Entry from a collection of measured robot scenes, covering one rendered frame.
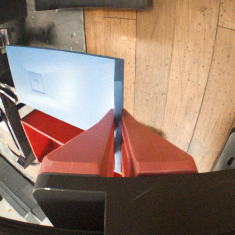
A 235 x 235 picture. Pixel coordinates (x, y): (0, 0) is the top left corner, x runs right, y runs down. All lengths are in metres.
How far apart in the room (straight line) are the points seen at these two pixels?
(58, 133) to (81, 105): 0.16
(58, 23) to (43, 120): 0.17
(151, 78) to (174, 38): 0.05
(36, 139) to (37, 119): 0.07
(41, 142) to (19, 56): 0.26
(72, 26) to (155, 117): 0.16
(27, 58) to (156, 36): 0.13
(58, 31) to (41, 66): 0.12
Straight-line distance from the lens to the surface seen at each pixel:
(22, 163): 0.47
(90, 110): 0.15
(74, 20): 0.26
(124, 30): 0.22
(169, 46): 0.20
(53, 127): 0.33
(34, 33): 0.33
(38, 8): 0.28
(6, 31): 0.23
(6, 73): 0.32
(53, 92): 0.18
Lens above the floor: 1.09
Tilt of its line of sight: 43 degrees down
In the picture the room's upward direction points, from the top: 136 degrees counter-clockwise
